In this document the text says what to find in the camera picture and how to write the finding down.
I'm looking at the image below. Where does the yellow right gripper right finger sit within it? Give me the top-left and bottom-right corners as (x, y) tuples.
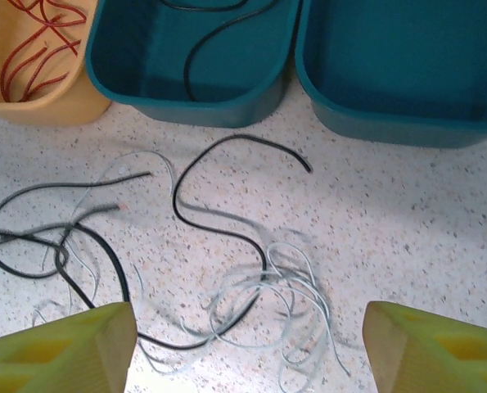
(363, 300), (487, 393)

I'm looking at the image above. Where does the orange plastic bin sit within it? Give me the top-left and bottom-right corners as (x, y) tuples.
(0, 0), (113, 126)

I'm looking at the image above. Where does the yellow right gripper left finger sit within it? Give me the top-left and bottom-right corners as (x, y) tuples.
(0, 301), (139, 393)

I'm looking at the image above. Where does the teal plastic bin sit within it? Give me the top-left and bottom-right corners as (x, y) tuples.
(85, 0), (304, 129)
(295, 0), (487, 149)

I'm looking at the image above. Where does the black cable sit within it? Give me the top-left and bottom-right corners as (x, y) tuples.
(0, 171), (154, 280)
(56, 203), (129, 310)
(160, 0), (279, 102)
(136, 133), (314, 351)

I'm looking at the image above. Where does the red cable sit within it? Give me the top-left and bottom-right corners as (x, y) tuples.
(20, 73), (70, 102)
(21, 38), (82, 102)
(6, 0), (89, 30)
(0, 14), (64, 102)

